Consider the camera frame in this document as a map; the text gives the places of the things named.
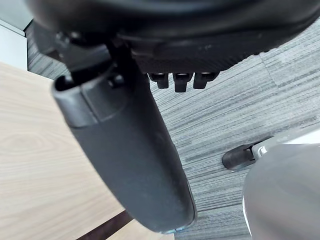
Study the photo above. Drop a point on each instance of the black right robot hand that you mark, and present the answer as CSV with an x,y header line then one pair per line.
x,y
130,150

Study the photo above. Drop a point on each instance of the light wood cabinet panel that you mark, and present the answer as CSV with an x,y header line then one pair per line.
x,y
37,155

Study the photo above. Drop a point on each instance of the dark right robot foot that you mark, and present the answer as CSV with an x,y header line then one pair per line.
x,y
237,156

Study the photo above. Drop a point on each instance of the white grey furniture panel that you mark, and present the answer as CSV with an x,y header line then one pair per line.
x,y
11,42

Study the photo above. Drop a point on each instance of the silver right robot leg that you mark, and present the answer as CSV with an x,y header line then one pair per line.
x,y
285,192

